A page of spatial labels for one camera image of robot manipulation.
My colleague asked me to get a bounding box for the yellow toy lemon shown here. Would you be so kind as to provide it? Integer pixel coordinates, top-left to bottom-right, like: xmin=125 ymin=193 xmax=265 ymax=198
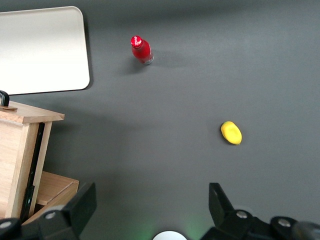
xmin=220 ymin=120 xmax=243 ymax=146

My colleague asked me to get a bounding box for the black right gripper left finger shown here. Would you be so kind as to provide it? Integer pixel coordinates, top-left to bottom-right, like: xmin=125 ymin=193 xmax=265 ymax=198
xmin=37 ymin=182 xmax=98 ymax=240

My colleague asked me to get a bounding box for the wooden drawer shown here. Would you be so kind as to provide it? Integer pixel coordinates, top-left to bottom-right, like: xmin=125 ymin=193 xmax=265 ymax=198
xmin=0 ymin=99 xmax=66 ymax=223

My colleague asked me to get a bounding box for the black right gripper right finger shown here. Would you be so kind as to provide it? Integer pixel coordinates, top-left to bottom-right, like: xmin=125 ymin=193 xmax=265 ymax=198
xmin=201 ymin=182 xmax=272 ymax=240

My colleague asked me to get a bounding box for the wooden drawer cabinet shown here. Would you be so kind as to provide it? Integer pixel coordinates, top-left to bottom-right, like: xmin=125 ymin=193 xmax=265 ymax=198
xmin=22 ymin=171 xmax=80 ymax=226

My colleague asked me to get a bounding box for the red bottle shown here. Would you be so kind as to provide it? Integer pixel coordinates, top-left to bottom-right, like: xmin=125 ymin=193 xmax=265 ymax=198
xmin=130 ymin=35 xmax=154 ymax=66

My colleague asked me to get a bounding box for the beige rectangular tray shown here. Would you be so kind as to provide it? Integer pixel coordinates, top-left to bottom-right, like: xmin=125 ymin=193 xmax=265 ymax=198
xmin=0 ymin=6 xmax=91 ymax=96

